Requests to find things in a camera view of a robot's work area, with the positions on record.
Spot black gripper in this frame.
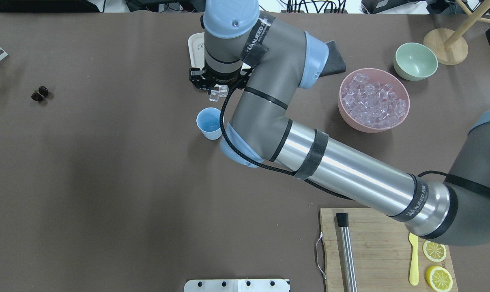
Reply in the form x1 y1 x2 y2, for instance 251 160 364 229
189 67 252 91

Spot clear ice cube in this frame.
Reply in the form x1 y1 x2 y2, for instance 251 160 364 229
208 85 229 102

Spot dark red cherries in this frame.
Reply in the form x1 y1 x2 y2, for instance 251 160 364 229
30 86 49 102

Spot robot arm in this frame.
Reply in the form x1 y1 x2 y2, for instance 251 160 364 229
191 0 490 246

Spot light blue cup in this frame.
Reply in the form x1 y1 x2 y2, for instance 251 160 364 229
196 107 221 140

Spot pink bowl of ice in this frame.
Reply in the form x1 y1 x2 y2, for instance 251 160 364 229
338 68 410 133

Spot wooden cup tree stand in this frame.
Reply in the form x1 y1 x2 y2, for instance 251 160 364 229
423 0 490 65

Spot cream rabbit tray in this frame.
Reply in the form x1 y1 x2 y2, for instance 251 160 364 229
187 32 205 69

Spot grey folded cloth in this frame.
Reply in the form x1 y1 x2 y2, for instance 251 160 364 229
319 40 346 77

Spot green bowl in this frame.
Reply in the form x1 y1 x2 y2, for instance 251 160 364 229
393 43 438 81

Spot bamboo cutting board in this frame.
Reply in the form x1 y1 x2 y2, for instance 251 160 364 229
319 208 458 292

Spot yellow plastic knife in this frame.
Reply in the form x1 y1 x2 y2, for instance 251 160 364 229
408 232 419 286

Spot lemon slice lower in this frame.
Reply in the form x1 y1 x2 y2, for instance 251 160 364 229
422 240 447 262

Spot lemon slice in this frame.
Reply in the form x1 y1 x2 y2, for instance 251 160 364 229
422 240 447 262
425 265 454 292

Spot lemon slice upper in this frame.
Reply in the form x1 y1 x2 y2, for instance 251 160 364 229
425 265 454 292

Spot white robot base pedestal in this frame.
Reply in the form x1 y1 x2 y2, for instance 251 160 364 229
183 279 291 292

